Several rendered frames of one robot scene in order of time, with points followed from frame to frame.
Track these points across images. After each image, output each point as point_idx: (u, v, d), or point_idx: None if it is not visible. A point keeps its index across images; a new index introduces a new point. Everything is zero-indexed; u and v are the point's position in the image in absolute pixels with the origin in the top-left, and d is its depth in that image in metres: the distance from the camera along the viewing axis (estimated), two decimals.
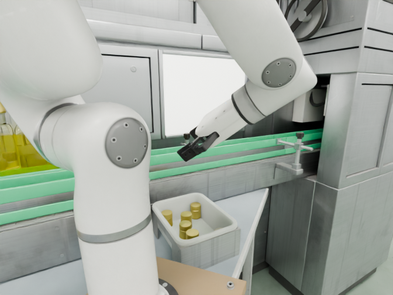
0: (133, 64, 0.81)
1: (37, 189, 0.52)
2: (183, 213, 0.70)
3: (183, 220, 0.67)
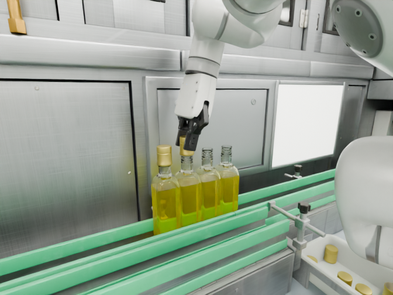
0: (253, 97, 0.77)
1: (222, 251, 0.48)
2: (180, 141, 0.53)
3: None
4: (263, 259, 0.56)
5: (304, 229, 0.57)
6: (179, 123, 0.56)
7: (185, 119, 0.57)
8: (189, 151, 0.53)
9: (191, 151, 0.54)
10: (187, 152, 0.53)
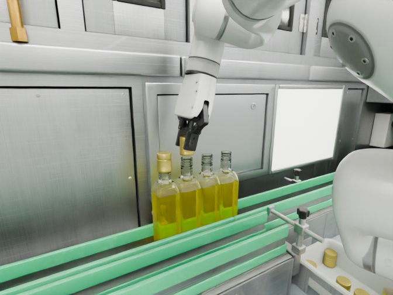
0: (253, 102, 0.78)
1: (221, 257, 0.49)
2: (180, 141, 0.53)
3: None
4: (262, 264, 0.57)
5: (303, 234, 0.57)
6: (179, 123, 0.56)
7: (185, 119, 0.57)
8: (189, 151, 0.53)
9: (191, 151, 0.54)
10: (187, 152, 0.53)
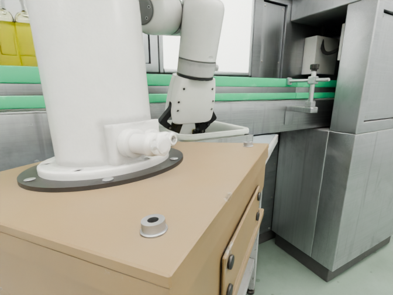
0: None
1: (3, 72, 0.42)
2: None
3: None
4: None
5: None
6: (199, 123, 0.55)
7: (207, 121, 0.53)
8: None
9: None
10: None
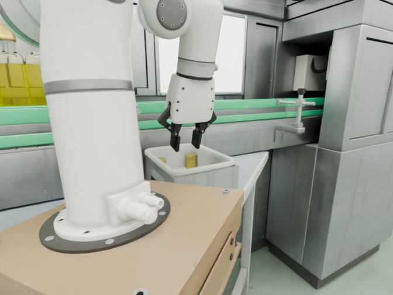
0: None
1: (17, 115, 0.48)
2: None
3: None
4: None
5: None
6: (199, 123, 0.55)
7: (207, 121, 0.53)
8: (4, 34, 0.53)
9: (8, 35, 0.54)
10: (3, 35, 0.53)
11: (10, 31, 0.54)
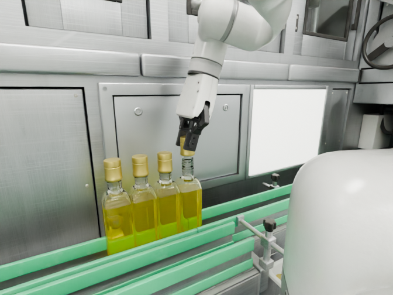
0: (225, 103, 0.73)
1: (172, 276, 0.44)
2: (133, 161, 0.49)
3: (147, 161, 0.50)
4: (224, 281, 0.52)
5: (270, 248, 0.53)
6: (179, 123, 0.56)
7: None
8: (142, 172, 0.49)
9: (145, 171, 0.50)
10: (141, 173, 0.49)
11: (147, 167, 0.50)
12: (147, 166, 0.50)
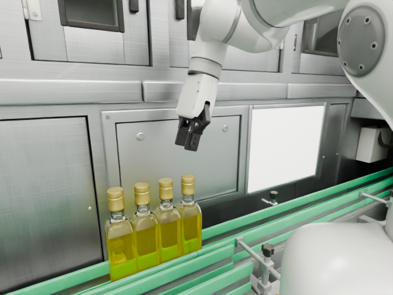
0: (225, 124, 0.74)
1: None
2: (134, 191, 0.51)
3: (148, 190, 0.51)
4: None
5: (268, 273, 0.54)
6: (179, 122, 0.56)
7: None
8: (144, 201, 0.51)
9: (147, 200, 0.51)
10: (142, 202, 0.51)
11: (148, 196, 0.51)
12: (148, 195, 0.52)
